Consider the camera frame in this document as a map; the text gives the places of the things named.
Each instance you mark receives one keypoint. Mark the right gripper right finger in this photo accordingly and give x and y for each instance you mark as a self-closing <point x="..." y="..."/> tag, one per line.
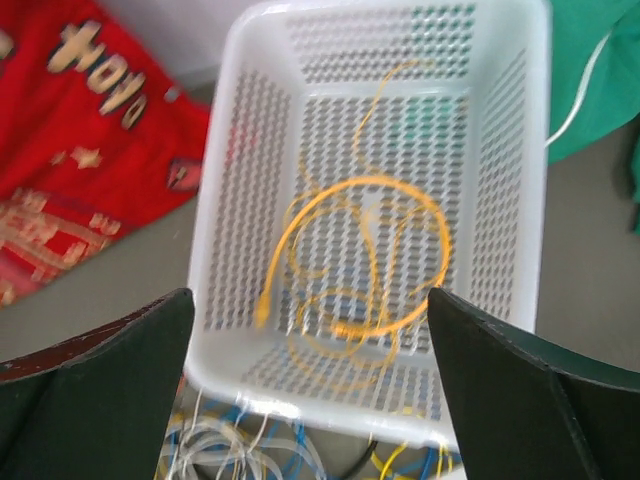
<point x="523" y="407"/>

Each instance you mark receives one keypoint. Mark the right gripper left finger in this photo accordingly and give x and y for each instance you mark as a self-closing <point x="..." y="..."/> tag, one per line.
<point x="96" y="405"/>

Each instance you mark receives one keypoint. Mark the red printed pillow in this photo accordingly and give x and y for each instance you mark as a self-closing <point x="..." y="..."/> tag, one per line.
<point x="96" y="140"/>

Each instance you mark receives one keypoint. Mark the white basket centre back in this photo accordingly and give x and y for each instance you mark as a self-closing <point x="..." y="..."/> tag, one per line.
<point x="360" y="154"/>

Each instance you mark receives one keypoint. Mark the green cloth garment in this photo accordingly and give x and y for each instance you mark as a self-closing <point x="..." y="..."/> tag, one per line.
<point x="595" y="72"/>

